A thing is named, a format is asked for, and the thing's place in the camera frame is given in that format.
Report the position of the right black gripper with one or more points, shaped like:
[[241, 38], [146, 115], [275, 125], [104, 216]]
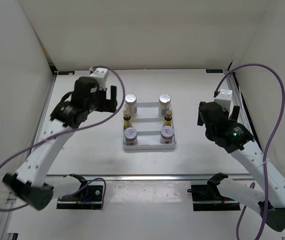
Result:
[[234, 114]]

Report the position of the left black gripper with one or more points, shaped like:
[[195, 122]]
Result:
[[110, 104]]

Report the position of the tall jar silver lid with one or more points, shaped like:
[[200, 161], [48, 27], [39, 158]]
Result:
[[164, 104], [131, 104]]

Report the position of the small yellow bottle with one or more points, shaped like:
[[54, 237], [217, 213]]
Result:
[[168, 118], [127, 122]]

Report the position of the short jar red label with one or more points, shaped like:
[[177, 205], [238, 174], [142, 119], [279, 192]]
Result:
[[167, 135], [131, 136]]

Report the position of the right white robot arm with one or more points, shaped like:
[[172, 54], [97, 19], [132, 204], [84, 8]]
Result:
[[237, 141]]

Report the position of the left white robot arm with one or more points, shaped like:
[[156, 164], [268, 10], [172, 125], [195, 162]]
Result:
[[29, 181]]

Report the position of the white divided tray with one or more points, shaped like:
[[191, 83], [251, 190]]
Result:
[[148, 126]]

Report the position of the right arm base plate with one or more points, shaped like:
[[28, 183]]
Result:
[[206, 198]]

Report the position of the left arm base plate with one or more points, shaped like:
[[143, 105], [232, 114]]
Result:
[[91, 196]]

